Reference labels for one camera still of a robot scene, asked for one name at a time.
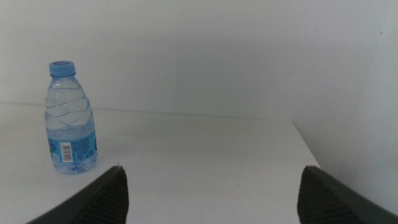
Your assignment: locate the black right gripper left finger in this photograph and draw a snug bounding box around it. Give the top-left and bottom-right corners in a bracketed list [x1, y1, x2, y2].
[26, 165, 130, 224]

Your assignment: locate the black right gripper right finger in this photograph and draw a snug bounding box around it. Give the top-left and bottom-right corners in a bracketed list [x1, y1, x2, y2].
[297, 165, 398, 224]

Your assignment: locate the clear water bottle blue cap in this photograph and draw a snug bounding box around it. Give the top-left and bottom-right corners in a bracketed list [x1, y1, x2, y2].
[44, 60, 98, 175]

